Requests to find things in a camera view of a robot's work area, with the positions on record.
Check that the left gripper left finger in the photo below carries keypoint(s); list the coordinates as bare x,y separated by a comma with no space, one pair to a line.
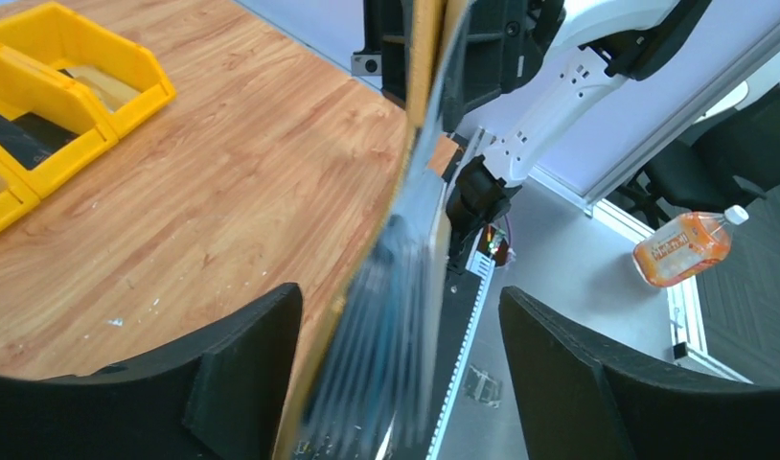
215,393

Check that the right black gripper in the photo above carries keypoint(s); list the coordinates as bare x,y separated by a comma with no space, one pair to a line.
500,49

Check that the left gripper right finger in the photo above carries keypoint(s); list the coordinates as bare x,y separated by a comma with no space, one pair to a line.
583,395

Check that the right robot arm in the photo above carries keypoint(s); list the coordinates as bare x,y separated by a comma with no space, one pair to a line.
439,60

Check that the black cards in bin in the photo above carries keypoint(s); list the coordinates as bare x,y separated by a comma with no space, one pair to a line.
31,139

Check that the tan cards in bin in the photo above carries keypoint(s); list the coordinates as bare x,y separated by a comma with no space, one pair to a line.
113,93

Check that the orange drink bottle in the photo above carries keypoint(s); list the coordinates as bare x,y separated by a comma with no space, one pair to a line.
687,245

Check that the black office chair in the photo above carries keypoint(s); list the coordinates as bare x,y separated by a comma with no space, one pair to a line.
735,160

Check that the left yellow bin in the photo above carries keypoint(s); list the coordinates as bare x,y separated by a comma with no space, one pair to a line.
16,198

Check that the yellow bin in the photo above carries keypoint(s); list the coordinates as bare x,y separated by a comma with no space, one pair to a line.
124,76
30,87
16,198

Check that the middle yellow bin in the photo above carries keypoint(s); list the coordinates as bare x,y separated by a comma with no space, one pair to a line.
30,87

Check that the right yellow bin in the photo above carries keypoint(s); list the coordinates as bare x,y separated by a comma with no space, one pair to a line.
124,76

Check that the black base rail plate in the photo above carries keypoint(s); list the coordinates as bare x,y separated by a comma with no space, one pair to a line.
465,292

